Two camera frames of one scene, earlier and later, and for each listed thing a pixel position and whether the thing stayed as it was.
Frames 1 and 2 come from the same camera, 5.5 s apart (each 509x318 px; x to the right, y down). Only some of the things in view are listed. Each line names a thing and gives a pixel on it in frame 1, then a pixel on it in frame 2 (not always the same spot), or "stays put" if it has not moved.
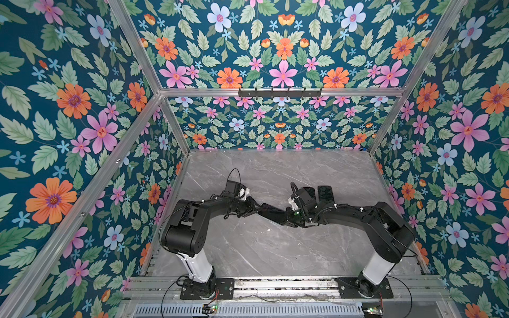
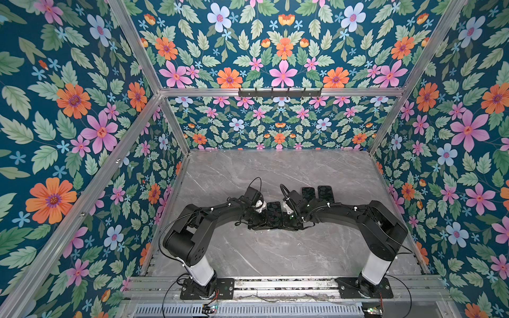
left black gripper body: (243, 208) to (257, 220)
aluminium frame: (18, 297) stays put
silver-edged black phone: (325, 193) stays put
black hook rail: (280, 93) stays put
